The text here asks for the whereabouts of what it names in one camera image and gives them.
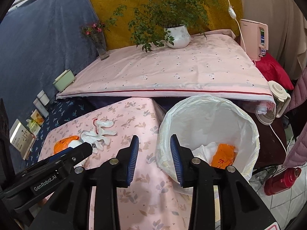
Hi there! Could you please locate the beige curtain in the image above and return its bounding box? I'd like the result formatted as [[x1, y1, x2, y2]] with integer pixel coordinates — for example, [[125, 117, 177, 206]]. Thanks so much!
[[237, 0, 307, 82]]

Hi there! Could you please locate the short white bottle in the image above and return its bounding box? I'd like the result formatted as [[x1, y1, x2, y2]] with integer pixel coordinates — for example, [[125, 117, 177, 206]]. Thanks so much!
[[37, 90, 50, 106]]

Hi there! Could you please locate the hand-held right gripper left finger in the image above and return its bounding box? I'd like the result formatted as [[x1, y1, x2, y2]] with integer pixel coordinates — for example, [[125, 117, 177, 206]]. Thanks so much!
[[29, 135, 139, 230]]

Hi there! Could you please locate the white kettle cable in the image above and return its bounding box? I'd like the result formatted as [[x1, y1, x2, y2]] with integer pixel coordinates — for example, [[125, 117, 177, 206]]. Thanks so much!
[[269, 124, 288, 154]]

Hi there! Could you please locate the green plant in white pot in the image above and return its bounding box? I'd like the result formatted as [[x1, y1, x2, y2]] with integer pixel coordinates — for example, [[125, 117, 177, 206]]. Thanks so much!
[[106, 0, 220, 53]]

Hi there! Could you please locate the trash bin with white liner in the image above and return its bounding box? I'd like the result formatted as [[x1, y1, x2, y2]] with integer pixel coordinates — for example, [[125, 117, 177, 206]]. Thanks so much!
[[155, 94, 261, 196]]

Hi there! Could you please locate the pink water dispenser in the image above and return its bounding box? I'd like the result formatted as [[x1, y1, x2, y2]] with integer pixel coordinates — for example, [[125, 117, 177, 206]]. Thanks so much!
[[240, 19, 268, 61]]

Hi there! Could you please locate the dark maroon cloth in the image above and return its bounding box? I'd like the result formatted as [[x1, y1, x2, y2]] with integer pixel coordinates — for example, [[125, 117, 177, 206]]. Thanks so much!
[[249, 115, 288, 170]]

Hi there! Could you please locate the blue backdrop cloth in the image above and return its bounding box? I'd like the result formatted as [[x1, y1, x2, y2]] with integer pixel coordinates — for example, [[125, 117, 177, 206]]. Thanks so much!
[[0, 0, 100, 125]]

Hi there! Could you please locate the mustard backdrop cloth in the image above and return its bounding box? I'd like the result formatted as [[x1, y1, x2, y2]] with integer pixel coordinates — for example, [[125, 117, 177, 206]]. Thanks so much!
[[80, 0, 241, 52]]

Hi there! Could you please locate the pale green tissue carton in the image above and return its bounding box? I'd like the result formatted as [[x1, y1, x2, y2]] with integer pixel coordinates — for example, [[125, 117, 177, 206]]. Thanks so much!
[[26, 118, 41, 135]]

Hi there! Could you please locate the framed white sign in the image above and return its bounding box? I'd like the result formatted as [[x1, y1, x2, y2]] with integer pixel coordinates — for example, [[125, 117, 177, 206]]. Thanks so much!
[[9, 119, 36, 160]]

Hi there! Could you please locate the red cloth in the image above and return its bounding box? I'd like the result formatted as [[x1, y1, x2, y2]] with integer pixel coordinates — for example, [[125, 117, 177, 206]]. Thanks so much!
[[254, 53, 295, 91]]

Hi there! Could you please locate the glass kettle with white lid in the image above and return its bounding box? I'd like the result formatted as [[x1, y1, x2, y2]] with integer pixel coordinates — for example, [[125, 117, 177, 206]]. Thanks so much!
[[254, 80, 291, 125]]

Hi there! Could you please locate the pink dotted sheet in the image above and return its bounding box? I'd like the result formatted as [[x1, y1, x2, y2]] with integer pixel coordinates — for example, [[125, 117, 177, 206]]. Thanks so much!
[[56, 29, 275, 102]]

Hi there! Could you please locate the pink down jacket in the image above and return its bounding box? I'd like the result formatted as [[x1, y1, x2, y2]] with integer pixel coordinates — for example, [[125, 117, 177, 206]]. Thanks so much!
[[283, 67, 307, 175]]

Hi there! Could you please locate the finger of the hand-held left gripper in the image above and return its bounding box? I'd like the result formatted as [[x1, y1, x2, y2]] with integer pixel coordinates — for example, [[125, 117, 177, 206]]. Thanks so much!
[[14, 142, 93, 176], [0, 98, 15, 187]]

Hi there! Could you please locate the white cable with switch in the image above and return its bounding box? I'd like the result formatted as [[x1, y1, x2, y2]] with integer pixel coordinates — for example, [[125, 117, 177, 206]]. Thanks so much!
[[219, 0, 247, 53]]

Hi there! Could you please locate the glass vase with red flowers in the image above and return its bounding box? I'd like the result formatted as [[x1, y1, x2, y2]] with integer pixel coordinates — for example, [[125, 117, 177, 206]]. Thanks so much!
[[81, 23, 110, 61]]

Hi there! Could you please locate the red thermos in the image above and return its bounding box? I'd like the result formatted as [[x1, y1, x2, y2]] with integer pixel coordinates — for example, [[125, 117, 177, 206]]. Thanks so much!
[[264, 166, 302, 196]]

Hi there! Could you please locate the white glove with red trim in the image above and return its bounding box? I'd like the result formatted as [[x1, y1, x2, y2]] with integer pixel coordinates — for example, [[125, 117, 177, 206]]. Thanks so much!
[[93, 118, 114, 135]]

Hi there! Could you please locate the navy floral cloth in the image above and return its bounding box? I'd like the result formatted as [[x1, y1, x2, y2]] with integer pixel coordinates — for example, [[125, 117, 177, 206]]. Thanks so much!
[[26, 98, 92, 163]]

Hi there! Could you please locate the pale green box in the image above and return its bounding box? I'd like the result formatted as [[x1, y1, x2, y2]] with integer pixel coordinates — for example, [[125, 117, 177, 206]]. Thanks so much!
[[53, 69, 75, 92]]

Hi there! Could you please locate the pink floral tablecloth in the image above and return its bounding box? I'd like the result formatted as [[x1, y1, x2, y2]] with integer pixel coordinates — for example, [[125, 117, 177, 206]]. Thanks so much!
[[38, 97, 199, 230]]

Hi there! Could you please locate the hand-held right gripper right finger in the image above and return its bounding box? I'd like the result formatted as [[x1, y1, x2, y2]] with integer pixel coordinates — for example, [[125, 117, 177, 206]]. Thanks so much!
[[170, 135, 276, 230]]

